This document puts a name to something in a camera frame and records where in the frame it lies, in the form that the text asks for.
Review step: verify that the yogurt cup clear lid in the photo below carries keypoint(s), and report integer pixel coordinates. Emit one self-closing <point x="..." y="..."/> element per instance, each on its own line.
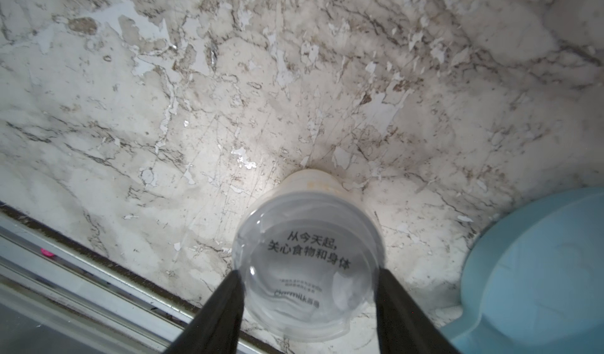
<point x="308" y="253"/>

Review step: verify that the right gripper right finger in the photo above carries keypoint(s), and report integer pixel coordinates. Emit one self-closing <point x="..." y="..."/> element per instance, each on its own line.
<point x="402" y="326"/>

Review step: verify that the aluminium front rail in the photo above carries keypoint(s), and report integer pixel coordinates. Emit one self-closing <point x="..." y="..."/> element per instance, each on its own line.
<point x="58" y="296"/>

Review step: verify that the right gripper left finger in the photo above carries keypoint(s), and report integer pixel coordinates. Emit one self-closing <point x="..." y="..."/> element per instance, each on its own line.
<point x="215" y="329"/>

